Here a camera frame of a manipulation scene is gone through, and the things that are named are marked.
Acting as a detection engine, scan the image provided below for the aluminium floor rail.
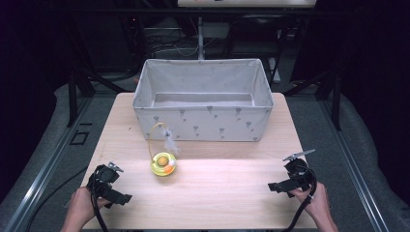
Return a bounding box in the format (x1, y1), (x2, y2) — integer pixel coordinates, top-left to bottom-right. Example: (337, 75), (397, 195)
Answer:
(4, 96), (95, 232)
(317, 96), (390, 232)

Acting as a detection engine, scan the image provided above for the black floor cable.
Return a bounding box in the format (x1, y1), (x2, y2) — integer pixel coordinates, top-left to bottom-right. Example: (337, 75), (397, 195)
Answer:
(24, 165), (90, 232)

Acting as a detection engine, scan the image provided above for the white metal post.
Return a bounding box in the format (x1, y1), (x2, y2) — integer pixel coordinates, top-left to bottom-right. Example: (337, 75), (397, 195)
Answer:
(197, 16), (205, 61)

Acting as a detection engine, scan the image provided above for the tangle of background cables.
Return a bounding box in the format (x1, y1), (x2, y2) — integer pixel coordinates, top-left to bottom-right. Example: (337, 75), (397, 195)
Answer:
(143, 27), (217, 59)

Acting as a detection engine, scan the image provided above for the person's left hand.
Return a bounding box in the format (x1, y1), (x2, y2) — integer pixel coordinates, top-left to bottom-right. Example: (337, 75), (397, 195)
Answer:
(65, 186), (111, 226)

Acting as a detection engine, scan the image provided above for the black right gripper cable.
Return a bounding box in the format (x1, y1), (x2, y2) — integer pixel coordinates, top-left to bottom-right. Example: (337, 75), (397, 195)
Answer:
(281, 163), (318, 232)

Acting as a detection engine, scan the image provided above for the person's right hand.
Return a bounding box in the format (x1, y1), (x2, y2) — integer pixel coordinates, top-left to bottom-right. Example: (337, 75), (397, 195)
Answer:
(289, 182), (333, 224)

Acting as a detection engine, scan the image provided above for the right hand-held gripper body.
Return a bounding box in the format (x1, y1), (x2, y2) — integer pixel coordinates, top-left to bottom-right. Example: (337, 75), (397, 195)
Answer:
(282, 148), (317, 191)

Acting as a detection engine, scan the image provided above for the yellow cat toy with feather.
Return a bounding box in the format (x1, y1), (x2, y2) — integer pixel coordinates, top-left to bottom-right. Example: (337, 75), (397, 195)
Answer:
(147, 122), (181, 178)

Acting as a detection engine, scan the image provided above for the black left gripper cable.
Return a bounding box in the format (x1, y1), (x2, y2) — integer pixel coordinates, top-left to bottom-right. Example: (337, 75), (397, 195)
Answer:
(90, 175), (110, 232)

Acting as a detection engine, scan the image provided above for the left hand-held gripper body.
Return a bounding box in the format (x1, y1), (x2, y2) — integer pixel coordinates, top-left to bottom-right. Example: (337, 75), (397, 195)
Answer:
(86, 161), (125, 197)

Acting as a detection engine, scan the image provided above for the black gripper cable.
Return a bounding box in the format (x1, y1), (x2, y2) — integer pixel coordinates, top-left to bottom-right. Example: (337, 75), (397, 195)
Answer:
(281, 163), (318, 232)
(90, 175), (110, 232)

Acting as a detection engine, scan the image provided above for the white fabric storage box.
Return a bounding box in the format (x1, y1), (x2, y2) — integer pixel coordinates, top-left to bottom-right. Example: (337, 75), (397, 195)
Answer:
(132, 58), (276, 143)

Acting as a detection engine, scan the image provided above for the black metal stand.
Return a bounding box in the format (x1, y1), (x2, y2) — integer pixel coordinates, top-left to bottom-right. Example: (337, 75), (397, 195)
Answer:
(66, 69), (129, 129)
(283, 69), (343, 132)

